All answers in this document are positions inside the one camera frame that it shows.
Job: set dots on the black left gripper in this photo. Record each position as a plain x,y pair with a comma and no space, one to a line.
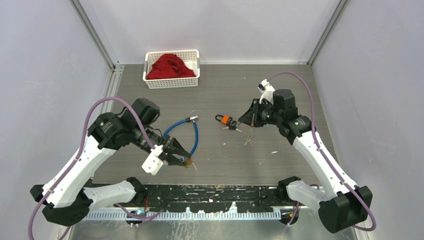
170,148

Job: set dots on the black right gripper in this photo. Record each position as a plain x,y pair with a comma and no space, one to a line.
252,114

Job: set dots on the brass padlock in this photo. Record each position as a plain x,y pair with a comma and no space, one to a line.
187,162

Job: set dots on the black headed key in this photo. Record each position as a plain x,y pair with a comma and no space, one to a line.
232,125

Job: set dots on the orange black padlock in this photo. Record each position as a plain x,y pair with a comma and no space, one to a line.
224,119

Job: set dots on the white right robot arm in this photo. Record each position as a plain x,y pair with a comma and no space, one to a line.
341,203

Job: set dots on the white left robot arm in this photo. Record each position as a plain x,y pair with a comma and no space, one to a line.
66,199

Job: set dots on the silver key bunch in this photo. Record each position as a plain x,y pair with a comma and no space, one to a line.
249,140

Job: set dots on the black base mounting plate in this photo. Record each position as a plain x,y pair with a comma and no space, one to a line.
211,198

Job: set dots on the white perforated plastic basket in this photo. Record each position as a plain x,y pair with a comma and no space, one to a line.
190,57

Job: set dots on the red cloth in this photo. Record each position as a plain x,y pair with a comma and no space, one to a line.
169,66

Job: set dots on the blue cable lock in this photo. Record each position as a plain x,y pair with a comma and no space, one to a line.
189,127

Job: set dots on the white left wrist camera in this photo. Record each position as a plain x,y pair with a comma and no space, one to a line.
154,163

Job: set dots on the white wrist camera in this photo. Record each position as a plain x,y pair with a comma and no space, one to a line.
266,90
154,163

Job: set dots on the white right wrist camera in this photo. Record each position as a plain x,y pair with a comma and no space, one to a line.
266,90

